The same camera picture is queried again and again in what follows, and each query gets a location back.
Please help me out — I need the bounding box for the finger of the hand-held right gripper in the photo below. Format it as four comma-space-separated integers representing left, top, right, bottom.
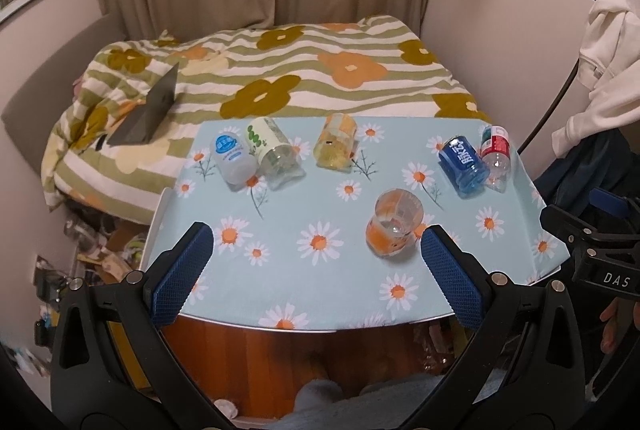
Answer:
540, 205, 595, 247
588, 188, 630, 219

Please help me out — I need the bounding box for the clear bottle green label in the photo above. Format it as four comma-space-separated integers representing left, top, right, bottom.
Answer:
246, 117, 306, 191

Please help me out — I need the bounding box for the light blue daisy tablecloth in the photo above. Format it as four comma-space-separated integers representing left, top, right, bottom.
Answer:
144, 115, 571, 332

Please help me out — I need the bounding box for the white bottle blue label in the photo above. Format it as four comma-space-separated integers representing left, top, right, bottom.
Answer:
212, 133, 258, 191

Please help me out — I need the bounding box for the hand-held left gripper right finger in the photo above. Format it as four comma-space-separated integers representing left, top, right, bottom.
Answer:
410, 224, 592, 430

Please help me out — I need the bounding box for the clear plastic packaging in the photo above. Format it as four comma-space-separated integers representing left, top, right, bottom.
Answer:
412, 322, 468, 376

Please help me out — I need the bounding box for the striped flower print blanket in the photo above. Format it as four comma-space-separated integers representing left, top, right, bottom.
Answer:
40, 14, 496, 225

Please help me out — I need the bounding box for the pile of floor clutter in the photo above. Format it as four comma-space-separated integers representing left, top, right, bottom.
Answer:
10, 210, 153, 376

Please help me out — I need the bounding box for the person's right hand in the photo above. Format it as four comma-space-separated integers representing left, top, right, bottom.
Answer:
600, 301, 624, 354

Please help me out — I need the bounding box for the white hoodie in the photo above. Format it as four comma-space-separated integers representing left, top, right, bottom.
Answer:
551, 0, 640, 159

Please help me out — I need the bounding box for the white table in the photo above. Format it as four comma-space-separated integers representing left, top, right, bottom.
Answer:
142, 116, 572, 336

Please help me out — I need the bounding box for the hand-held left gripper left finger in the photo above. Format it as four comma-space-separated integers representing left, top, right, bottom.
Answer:
49, 222, 228, 430

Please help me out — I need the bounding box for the grey padded headboard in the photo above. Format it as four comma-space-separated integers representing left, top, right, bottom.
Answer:
0, 12, 127, 148

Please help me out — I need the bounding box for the dark blue clothing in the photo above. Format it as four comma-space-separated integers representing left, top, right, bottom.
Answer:
532, 129, 640, 223

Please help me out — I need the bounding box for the black curved cable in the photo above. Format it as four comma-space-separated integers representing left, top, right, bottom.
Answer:
516, 50, 585, 157

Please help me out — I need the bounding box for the yellow orange print glass cup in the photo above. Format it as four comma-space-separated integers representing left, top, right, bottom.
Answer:
313, 113, 358, 171

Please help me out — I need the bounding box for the clear bottle red label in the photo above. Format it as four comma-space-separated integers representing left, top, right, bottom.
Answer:
480, 125, 513, 191

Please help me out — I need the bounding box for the person's grey clad leg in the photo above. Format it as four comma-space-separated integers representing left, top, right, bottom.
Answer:
277, 372, 453, 430

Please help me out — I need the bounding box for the grey laptop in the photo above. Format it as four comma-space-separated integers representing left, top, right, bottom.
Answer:
106, 62, 180, 147

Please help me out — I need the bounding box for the blue drink bottle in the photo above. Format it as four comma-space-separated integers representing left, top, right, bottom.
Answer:
438, 136, 491, 197

